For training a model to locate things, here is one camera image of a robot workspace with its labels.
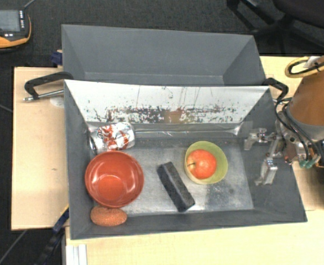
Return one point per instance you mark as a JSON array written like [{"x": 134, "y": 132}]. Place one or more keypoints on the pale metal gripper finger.
[
  {"x": 257, "y": 137},
  {"x": 268, "y": 171}
]

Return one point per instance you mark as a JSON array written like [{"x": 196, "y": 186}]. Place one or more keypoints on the yellow-green cup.
[{"x": 220, "y": 172}]

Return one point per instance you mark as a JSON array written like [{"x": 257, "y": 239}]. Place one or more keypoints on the red apple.
[{"x": 202, "y": 164}]

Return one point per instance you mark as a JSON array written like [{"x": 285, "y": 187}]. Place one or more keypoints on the dark flat block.
[{"x": 175, "y": 186}]

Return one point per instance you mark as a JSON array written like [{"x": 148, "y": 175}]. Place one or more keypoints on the grey metal bin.
[{"x": 156, "y": 54}]

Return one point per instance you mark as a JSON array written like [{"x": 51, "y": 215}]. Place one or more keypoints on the crushed red and white can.
[{"x": 115, "y": 138}]

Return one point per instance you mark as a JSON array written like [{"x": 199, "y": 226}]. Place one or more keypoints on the red bowl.
[{"x": 113, "y": 178}]

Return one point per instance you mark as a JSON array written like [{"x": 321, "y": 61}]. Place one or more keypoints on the copper scouring pad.
[{"x": 108, "y": 216}]

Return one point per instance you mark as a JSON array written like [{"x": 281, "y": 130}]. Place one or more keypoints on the pale wood board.
[{"x": 37, "y": 148}]

